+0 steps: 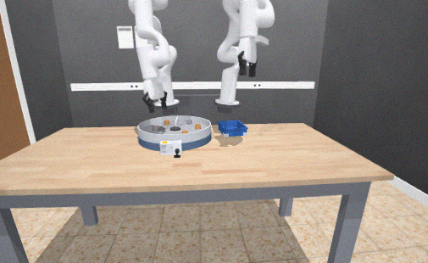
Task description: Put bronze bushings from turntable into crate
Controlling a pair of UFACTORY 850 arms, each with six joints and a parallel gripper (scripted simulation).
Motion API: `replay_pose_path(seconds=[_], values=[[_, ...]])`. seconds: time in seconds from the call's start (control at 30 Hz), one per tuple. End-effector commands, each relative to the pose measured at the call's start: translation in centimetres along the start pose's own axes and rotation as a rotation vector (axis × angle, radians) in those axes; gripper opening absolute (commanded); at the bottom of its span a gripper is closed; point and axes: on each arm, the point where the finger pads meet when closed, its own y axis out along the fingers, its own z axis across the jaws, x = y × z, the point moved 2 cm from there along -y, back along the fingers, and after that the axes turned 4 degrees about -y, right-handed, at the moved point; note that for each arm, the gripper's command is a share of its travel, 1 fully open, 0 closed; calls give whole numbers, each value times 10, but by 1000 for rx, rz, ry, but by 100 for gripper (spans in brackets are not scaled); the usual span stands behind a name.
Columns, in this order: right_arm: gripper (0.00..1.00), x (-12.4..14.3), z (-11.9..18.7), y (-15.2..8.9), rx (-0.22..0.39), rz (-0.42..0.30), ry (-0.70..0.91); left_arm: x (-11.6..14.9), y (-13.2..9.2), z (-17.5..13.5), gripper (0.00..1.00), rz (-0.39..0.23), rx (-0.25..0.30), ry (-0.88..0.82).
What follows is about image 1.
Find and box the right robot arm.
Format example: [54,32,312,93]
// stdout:
[128,0,179,106]

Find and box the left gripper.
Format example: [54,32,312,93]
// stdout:
[237,37,257,77]

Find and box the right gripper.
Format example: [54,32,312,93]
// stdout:
[142,79,167,113]

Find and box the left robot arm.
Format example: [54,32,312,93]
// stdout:
[215,0,275,105]

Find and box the blue open-top crate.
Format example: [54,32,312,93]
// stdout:
[217,120,248,137]

